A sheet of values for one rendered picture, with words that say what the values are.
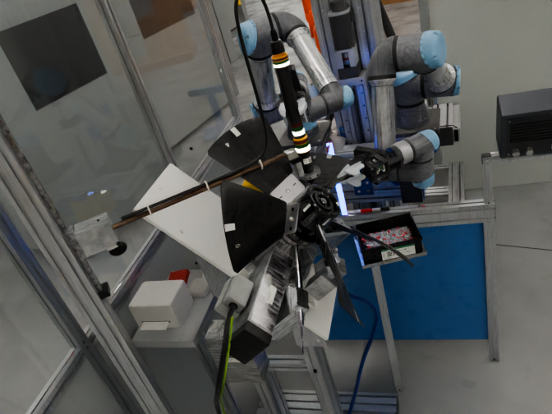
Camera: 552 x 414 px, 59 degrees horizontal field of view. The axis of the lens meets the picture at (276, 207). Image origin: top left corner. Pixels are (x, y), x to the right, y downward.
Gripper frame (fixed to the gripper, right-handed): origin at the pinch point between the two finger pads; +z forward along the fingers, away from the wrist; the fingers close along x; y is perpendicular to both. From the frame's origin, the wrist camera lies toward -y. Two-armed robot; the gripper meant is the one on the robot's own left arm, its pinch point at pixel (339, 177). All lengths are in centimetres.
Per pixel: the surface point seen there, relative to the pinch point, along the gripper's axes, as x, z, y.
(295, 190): -7.6, 18.2, 6.5
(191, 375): 82, 72, -24
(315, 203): -8.0, 16.5, 16.3
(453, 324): 96, -39, 8
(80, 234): -21, 76, 3
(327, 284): 21.1, 19.4, 19.0
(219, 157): -19.6, 33.6, -8.2
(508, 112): -7, -54, 15
